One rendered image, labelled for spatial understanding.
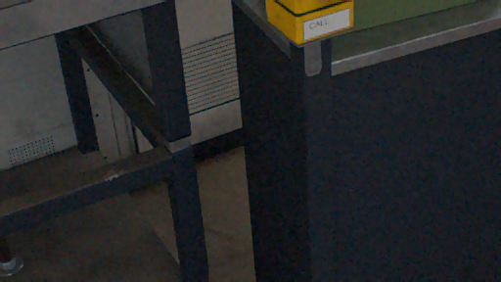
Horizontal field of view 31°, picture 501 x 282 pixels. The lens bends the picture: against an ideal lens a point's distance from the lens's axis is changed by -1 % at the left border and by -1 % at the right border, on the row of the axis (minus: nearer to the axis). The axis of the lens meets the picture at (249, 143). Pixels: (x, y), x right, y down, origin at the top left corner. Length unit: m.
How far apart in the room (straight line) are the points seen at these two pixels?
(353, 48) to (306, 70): 0.08
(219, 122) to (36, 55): 0.51
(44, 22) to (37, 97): 0.84
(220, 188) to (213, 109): 0.19
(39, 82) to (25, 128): 0.11
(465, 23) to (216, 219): 1.01
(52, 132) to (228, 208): 0.44
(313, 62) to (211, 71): 1.04
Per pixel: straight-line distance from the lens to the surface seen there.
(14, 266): 1.79
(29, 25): 1.18
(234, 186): 2.17
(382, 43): 1.18
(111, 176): 1.36
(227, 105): 2.20
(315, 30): 1.07
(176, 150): 1.38
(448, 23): 1.23
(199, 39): 2.09
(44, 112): 2.04
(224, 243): 2.02
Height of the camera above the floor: 1.32
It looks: 35 degrees down
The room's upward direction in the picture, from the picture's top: 5 degrees counter-clockwise
